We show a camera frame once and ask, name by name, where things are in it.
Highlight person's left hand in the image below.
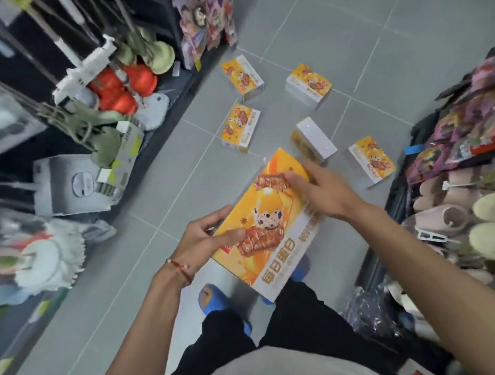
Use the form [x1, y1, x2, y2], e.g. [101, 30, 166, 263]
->
[159, 203, 252, 289]

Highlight person's right hand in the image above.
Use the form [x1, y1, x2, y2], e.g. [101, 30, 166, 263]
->
[282, 153, 369, 231]

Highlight white yellow snack box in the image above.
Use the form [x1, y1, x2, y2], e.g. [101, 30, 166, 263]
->
[287, 113, 341, 170]
[217, 100, 266, 156]
[347, 133, 399, 189]
[219, 53, 267, 104]
[282, 59, 336, 110]
[198, 143, 331, 310]

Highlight person's right forearm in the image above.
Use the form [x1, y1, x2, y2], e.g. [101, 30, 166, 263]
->
[347, 188, 495, 375]

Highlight person's left forearm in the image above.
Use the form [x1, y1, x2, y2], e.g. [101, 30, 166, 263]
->
[60, 260, 204, 375]

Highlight blue rubber slipper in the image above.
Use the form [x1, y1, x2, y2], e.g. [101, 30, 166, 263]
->
[256, 254, 316, 306]
[196, 279, 254, 343]

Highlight black trousers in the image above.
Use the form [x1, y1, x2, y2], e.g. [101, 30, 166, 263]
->
[146, 267, 415, 375]

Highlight clear plastic bag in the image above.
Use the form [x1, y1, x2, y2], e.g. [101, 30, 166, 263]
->
[339, 281, 407, 347]

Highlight green white mop set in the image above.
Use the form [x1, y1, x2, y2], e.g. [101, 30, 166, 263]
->
[46, 90, 153, 205]

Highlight white round mop pad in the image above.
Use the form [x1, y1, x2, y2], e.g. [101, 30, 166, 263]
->
[132, 90, 174, 133]

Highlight grey appliance carton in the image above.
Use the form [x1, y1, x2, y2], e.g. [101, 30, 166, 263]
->
[27, 149, 118, 221]

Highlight white round mop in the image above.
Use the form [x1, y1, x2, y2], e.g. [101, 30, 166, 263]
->
[7, 214, 92, 297]

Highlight orange mop part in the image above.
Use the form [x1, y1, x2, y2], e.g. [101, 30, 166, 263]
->
[85, 60, 162, 120]

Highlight green round mop head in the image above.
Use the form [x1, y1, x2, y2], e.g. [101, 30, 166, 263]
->
[139, 36, 179, 78]

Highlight strip of colourful hanging packets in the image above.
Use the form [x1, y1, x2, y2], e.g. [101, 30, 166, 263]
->
[170, 0, 255, 71]

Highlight rack of mops and brooms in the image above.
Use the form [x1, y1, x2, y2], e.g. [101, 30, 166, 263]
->
[0, 0, 194, 216]

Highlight red string bracelet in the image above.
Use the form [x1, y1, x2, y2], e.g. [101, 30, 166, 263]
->
[164, 256, 194, 289]

